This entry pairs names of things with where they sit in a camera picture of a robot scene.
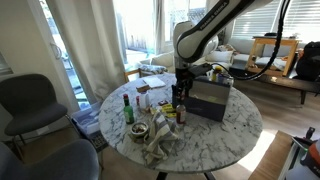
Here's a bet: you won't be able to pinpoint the wooden frame stand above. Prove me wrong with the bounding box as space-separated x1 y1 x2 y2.
245 36 300 78

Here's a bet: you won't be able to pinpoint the clear plastic storage bin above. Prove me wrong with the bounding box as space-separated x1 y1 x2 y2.
70 101 103 136

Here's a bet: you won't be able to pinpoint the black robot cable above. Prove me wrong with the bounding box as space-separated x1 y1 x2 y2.
213 0 292 82

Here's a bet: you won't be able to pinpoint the dark grey chair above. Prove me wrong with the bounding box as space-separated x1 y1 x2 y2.
0 73 70 161

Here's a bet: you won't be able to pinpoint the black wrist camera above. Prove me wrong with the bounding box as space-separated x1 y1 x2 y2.
189 63 214 80

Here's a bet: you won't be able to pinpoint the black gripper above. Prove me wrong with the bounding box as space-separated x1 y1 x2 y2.
171 68 195 105

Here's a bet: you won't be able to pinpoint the green glass bottle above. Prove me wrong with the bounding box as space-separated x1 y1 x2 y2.
122 93 136 126

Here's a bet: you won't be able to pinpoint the white bottle brown cap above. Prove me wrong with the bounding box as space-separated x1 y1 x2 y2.
138 90 151 110

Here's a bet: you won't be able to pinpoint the small brown box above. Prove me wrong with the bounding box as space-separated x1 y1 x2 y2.
135 84 152 94

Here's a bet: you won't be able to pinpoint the dark grid crate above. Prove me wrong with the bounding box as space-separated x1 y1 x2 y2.
89 130 110 154

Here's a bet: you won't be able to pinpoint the light grey sofa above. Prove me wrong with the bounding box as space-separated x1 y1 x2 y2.
228 36 301 68

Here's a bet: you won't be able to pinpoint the narrow cream curtain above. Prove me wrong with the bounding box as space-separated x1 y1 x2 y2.
153 0 168 54

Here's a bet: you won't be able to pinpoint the dark low bench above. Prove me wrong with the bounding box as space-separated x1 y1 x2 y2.
229 61 320 105

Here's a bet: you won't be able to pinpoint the white cushion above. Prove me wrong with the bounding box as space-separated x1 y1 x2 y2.
204 49 235 65

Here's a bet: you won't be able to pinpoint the cream pillow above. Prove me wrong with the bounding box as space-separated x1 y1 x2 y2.
151 50 176 73

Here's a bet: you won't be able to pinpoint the blue cardboard shoe box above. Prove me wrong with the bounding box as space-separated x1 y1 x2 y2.
171 75 233 123

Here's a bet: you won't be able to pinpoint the cream sofa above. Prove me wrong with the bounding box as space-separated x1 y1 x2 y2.
139 41 235 76

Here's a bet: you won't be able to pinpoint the sauce bottle red cap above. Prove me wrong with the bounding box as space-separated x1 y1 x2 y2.
175 99 187 125

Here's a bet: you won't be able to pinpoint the black backpack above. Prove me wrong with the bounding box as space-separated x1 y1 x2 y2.
294 40 320 83

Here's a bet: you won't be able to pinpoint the wooden chair frame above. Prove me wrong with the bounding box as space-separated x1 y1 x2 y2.
123 68 143 83

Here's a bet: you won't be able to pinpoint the ceramic bowl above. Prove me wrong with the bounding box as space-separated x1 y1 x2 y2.
129 121 150 140

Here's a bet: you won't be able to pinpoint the white notebook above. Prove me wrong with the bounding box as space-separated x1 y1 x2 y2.
142 76 167 90

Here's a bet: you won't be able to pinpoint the striped grey white cloth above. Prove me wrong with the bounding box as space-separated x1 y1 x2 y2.
142 110 181 168

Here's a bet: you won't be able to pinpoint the blue grey chair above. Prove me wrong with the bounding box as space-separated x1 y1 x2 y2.
0 138 100 180

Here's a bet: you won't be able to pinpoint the wide grey window blinds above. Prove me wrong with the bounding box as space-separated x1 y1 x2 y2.
281 0 320 44
231 0 283 40

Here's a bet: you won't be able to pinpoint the amber vitamin bottle yellow cap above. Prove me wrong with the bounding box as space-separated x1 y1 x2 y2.
212 65 224 83

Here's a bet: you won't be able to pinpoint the grey patterned blanket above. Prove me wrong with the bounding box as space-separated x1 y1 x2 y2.
138 64 168 76

